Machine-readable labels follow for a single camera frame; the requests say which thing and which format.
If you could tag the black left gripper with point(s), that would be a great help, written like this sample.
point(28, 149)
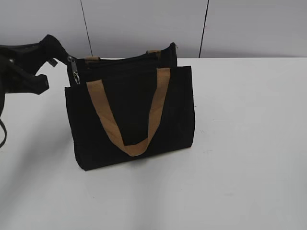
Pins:
point(18, 65)

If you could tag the silver zipper pull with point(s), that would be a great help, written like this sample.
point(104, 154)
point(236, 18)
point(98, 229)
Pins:
point(74, 69)

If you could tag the black canvas tote bag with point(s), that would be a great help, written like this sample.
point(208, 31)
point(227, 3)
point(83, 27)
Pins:
point(130, 85)

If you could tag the tan rear bag handle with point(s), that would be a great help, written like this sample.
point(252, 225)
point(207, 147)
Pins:
point(94, 59)

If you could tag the tan bag handle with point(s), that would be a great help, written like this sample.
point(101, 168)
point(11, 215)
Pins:
point(100, 102)
point(94, 59)

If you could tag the tan front bag handle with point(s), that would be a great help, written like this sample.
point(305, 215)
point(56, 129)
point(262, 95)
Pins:
point(100, 102)

